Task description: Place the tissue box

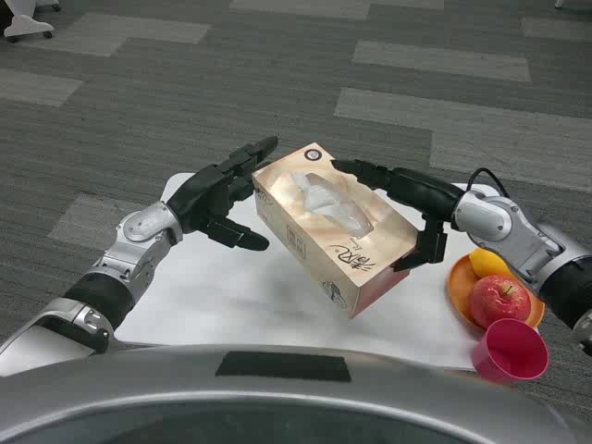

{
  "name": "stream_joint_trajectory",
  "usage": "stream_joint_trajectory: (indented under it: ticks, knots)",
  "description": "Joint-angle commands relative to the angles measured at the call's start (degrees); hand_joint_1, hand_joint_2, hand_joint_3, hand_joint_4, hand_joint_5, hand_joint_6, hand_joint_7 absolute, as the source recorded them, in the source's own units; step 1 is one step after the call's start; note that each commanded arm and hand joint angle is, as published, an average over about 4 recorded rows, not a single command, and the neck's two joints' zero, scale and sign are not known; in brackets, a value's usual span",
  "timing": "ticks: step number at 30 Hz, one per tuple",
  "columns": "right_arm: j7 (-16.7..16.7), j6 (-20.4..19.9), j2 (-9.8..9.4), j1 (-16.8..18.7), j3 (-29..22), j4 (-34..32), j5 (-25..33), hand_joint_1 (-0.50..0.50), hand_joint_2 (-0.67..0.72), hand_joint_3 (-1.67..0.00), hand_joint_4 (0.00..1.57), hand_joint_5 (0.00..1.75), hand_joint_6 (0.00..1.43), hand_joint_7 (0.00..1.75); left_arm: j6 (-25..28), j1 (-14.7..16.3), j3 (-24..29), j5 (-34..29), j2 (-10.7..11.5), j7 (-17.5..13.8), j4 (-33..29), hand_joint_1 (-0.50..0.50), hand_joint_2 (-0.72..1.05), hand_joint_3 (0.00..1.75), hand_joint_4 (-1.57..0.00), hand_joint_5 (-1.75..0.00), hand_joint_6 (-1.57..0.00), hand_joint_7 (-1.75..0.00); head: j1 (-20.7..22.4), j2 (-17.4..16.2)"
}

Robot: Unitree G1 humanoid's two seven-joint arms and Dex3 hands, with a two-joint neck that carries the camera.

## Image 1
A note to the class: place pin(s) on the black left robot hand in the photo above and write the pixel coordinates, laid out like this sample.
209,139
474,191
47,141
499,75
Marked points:
205,194

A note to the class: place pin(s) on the orange plate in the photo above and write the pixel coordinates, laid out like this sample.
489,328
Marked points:
462,289

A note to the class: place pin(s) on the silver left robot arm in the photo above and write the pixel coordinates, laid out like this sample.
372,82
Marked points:
97,282

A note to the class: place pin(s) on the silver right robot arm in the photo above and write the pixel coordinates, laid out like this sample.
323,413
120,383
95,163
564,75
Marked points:
527,252

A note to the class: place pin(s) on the white wheeled chair base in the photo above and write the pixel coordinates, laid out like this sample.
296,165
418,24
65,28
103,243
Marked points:
28,23

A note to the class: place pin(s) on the pink plastic cup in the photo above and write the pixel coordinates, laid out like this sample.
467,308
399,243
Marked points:
511,353

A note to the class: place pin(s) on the yellow orange fruit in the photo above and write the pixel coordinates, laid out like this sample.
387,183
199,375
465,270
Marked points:
488,262

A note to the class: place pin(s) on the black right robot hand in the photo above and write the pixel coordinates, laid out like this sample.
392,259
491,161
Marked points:
418,189

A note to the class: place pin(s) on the red apple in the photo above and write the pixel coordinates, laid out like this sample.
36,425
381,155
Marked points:
497,300

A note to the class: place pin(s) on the beige printed tissue box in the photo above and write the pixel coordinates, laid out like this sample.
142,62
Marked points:
333,222

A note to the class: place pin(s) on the silver robot chest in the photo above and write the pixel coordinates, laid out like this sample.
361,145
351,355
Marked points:
259,398

